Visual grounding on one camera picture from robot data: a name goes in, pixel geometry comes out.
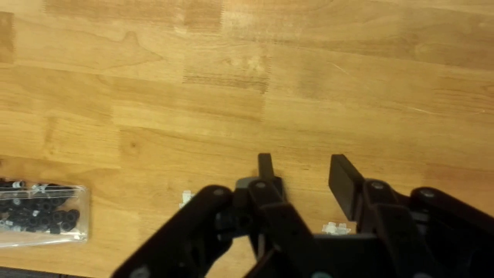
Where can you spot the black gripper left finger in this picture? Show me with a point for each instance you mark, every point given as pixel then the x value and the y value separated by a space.
pixel 278 226

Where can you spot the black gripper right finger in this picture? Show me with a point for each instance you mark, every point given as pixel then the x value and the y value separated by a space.
pixel 391 217

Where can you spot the white plastic marker stand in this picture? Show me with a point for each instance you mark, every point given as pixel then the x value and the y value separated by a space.
pixel 186 197

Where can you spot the clear bag of black screws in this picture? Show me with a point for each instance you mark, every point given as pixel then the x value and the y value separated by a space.
pixel 36 211

